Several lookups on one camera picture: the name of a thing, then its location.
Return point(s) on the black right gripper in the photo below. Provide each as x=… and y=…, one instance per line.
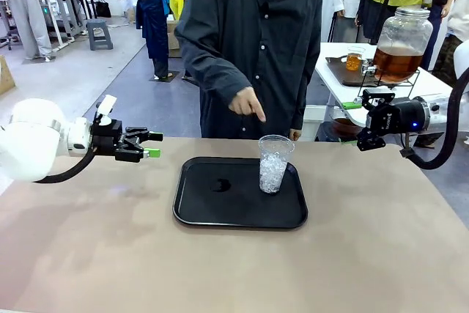
x=388, y=118

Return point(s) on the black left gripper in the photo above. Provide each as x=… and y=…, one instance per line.
x=106, y=139

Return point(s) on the short clear plastic cup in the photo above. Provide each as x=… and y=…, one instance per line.
x=354, y=62

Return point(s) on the tall clear plastic cup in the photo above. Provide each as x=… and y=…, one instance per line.
x=273, y=173

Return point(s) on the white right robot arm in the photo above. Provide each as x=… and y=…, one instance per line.
x=436, y=106

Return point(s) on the person's right forearm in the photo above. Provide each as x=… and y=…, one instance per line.
x=220, y=74

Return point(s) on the person's left forearm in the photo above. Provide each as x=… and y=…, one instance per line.
x=306, y=107

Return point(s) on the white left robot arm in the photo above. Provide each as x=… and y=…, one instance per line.
x=33, y=140

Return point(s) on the person's left hand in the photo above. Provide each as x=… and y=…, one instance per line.
x=295, y=134

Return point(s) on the person's right hand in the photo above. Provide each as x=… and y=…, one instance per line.
x=245, y=102

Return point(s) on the glass drip bowl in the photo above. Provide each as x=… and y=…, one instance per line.
x=344, y=124

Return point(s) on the black table clamp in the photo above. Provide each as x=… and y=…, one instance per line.
x=406, y=150

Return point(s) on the metal dispenser tap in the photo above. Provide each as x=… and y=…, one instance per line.
x=368, y=69

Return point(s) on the white plastic bin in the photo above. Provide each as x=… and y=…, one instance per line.
x=311, y=115

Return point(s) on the glass tea dispenser jar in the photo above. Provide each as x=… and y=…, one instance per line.
x=401, y=56

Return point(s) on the white side table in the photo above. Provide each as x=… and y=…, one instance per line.
x=329, y=49

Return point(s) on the brown cardboard box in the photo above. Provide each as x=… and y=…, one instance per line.
x=173, y=36

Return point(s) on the grey step stool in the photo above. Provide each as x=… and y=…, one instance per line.
x=99, y=34

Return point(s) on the mannequin in blue skirt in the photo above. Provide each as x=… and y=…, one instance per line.
x=154, y=23

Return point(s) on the black plastic serving tray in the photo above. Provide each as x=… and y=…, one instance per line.
x=238, y=210

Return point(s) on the mannequin in camouflage trousers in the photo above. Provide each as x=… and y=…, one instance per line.
x=461, y=12

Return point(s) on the black handbag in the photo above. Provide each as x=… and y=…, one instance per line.
x=103, y=9

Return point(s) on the person in dark shirt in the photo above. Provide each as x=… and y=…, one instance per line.
x=256, y=34

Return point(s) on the leaning cardboard sheet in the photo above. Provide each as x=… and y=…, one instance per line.
x=6, y=78

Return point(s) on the grey workstation desk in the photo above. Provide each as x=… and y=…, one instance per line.
x=62, y=5

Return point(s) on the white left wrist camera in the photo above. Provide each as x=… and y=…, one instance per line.
x=106, y=107

